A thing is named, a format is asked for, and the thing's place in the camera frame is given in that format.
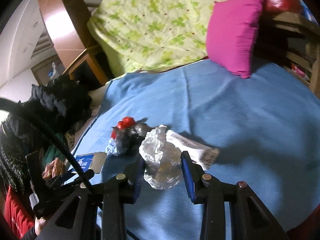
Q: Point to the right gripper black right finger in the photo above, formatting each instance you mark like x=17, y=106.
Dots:
x=250, y=218

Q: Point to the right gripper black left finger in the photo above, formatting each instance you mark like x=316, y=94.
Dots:
x=95, y=213

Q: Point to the white barcode paper tag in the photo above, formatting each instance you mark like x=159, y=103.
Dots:
x=200, y=154

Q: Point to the white paper ball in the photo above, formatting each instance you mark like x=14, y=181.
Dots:
x=162, y=159

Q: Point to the red plastic bag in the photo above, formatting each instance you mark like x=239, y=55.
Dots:
x=126, y=122

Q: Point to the person's left hand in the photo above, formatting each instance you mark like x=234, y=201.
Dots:
x=39, y=225

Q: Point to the striped brown scarf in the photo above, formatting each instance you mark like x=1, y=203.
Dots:
x=55, y=168

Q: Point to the red sleeve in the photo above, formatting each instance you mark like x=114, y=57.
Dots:
x=16, y=215

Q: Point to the green cloth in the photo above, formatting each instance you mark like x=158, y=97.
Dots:
x=53, y=152

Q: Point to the light blue face mask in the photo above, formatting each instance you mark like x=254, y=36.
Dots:
x=111, y=149

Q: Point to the dark clothes pile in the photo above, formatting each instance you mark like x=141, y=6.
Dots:
x=60, y=104

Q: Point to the black plastic bag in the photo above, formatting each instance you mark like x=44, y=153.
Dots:
x=129, y=139

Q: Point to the blue bed blanket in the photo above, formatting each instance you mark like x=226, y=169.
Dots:
x=265, y=127

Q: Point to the wooden nightstand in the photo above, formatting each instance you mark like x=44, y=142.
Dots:
x=90, y=69

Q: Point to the wooden side table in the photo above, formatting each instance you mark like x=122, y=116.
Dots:
x=292, y=42

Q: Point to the green floral pillow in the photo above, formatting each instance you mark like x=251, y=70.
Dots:
x=155, y=35

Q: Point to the magenta cushion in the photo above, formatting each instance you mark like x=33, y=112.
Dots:
x=232, y=33

